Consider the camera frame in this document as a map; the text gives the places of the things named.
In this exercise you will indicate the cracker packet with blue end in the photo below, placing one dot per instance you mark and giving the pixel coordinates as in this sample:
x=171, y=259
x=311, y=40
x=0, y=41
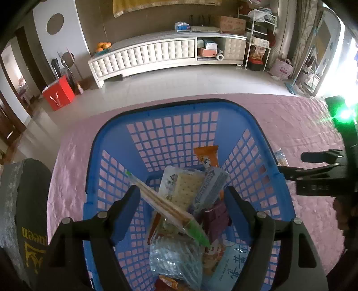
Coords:
x=212, y=182

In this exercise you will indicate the pink shopping bag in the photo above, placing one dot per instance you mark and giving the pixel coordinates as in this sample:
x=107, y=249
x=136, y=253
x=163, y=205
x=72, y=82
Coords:
x=281, y=70

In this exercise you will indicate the purple snack packet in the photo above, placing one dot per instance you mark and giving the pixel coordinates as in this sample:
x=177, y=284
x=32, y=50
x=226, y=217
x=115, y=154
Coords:
x=215, y=221

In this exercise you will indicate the tan snack packet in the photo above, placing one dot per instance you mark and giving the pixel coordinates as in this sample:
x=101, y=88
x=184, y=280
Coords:
x=160, y=228

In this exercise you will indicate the white cracker packet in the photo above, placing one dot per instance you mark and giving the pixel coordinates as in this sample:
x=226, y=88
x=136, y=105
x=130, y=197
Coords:
x=184, y=184

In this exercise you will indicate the long cracker packet green ends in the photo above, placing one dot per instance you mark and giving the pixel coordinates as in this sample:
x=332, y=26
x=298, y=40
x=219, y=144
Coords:
x=167, y=207

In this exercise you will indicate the orange snack bar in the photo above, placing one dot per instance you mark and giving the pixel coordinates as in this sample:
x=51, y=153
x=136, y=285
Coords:
x=207, y=156

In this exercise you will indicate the standing air conditioner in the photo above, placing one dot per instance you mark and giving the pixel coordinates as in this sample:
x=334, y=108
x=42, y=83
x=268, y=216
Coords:
x=284, y=30

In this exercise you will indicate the black cloth yellow print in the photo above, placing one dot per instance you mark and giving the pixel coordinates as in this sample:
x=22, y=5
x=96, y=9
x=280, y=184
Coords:
x=35, y=201

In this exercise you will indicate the orange box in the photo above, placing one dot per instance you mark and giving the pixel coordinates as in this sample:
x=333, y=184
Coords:
x=207, y=52

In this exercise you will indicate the blue tissue box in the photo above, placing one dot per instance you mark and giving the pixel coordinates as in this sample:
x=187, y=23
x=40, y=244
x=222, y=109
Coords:
x=182, y=27

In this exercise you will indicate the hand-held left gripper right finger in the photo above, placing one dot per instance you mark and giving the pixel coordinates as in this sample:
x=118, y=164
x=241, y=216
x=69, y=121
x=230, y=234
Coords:
x=239, y=215

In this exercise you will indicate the small clear cracker packet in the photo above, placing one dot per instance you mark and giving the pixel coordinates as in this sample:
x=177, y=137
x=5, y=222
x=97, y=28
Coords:
x=281, y=159

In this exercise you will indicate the grey patterned chair cover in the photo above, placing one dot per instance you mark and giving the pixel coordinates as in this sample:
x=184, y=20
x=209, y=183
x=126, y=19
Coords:
x=9, y=212

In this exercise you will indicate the red paper bag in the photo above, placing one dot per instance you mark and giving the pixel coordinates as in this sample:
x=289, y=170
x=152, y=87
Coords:
x=58, y=93

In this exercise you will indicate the brown wooden door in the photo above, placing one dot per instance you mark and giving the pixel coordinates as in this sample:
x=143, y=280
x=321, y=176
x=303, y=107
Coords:
x=9, y=123

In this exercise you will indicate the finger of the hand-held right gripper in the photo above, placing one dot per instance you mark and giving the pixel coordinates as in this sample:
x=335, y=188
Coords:
x=302, y=172
x=321, y=156

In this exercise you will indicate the white metal shelf rack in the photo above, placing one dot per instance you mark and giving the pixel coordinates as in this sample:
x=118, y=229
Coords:
x=258, y=39

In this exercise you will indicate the black router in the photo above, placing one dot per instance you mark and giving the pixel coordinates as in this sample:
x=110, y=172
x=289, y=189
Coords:
x=200, y=20

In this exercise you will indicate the white tufted cabinet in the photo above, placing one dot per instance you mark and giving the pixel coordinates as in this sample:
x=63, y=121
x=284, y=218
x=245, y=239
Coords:
x=145, y=56

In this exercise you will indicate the light blue snack packet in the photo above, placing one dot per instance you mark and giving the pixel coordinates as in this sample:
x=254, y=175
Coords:
x=229, y=265

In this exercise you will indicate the person's right hand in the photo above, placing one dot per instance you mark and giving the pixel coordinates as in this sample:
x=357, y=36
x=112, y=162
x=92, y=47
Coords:
x=342, y=212

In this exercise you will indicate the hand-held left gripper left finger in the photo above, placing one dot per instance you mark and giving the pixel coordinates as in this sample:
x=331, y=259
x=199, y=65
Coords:
x=127, y=215

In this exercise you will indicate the cardboard box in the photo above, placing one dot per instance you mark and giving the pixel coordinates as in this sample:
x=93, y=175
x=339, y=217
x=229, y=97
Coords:
x=231, y=24

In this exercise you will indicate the standing mirror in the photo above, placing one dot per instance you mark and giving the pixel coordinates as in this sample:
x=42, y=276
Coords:
x=321, y=56

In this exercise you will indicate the clear blue snack packet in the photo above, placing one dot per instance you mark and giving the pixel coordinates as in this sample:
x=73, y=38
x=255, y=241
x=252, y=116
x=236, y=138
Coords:
x=173, y=260

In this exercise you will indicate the teal box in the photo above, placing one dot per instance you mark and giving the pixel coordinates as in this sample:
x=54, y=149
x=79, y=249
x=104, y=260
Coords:
x=211, y=44

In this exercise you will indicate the paper towel roll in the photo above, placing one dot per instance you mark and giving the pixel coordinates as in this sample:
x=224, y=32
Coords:
x=220, y=57

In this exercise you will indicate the pile of oranges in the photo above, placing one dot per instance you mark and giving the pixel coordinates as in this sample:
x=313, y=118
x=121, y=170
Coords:
x=103, y=47

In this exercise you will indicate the broom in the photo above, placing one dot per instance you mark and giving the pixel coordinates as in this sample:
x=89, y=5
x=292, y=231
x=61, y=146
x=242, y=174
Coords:
x=80, y=87

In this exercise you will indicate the round brown wall panel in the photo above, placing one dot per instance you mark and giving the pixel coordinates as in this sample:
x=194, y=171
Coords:
x=55, y=23

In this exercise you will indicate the blue plastic basket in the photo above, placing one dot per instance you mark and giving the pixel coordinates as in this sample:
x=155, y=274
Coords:
x=179, y=112

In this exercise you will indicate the patterned curtain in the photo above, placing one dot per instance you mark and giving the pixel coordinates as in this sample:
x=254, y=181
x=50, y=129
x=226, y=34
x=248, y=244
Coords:
x=306, y=30

